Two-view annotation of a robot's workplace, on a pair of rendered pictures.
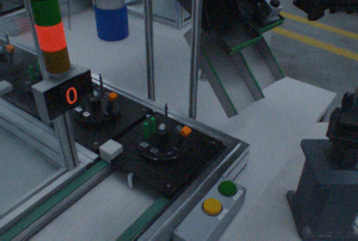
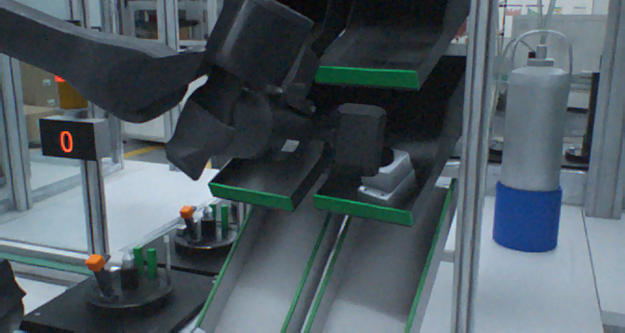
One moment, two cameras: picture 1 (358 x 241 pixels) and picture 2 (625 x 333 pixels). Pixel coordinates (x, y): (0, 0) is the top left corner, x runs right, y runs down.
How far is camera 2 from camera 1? 1.23 m
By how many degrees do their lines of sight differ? 70
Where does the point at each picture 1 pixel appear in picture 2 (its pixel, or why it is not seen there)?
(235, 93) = (266, 312)
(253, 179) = not seen: outside the picture
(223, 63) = (299, 250)
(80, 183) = (72, 269)
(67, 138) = (87, 207)
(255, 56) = (403, 297)
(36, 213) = (26, 259)
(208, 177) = not seen: outside the picture
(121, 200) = not seen: hidden behind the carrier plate
